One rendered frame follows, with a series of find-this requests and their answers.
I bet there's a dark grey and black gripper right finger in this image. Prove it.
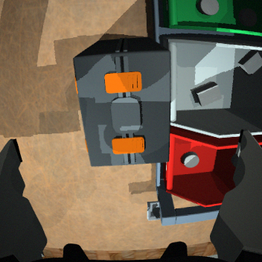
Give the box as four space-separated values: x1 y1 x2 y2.
210 130 262 262

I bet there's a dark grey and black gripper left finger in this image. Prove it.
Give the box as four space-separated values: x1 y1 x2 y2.
0 138 47 262

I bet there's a green open bin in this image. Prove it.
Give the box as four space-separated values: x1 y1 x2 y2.
162 0 262 36

